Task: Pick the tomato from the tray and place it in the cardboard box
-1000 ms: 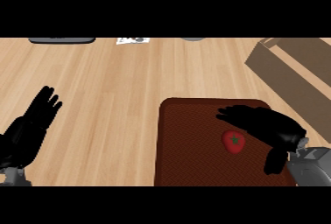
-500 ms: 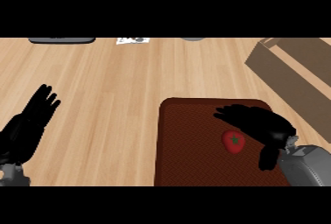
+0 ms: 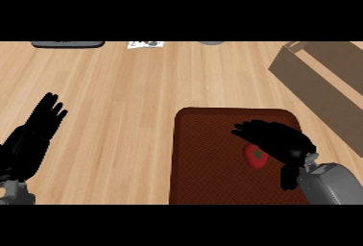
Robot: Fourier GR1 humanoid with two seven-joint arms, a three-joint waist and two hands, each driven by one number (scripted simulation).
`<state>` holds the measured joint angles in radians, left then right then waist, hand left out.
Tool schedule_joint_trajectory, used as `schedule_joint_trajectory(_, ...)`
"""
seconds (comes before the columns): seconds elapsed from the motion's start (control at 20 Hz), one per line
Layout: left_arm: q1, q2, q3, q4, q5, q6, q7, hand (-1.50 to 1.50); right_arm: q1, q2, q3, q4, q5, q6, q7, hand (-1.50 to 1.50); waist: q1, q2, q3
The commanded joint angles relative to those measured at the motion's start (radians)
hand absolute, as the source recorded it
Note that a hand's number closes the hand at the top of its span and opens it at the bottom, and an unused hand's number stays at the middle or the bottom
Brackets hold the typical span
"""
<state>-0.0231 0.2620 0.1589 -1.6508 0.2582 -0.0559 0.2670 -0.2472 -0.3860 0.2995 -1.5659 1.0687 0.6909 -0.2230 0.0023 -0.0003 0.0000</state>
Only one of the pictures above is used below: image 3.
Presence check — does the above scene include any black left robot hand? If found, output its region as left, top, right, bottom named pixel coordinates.
left=0, top=92, right=69, bottom=183

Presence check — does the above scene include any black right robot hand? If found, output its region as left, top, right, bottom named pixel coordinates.
left=230, top=119, right=317, bottom=192

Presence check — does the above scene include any red tomato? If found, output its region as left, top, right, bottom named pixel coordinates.
left=242, top=143, right=270, bottom=170

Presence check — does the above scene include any dark brown woven tray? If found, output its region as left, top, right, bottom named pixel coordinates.
left=166, top=107, right=311, bottom=206

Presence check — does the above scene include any brown cardboard box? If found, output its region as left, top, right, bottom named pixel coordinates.
left=267, top=41, right=363, bottom=149

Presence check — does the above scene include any dark grey flat appliance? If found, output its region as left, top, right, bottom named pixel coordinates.
left=29, top=41, right=106, bottom=50

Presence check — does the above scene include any white patterned object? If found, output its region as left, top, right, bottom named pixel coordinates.
left=126, top=41, right=165, bottom=50

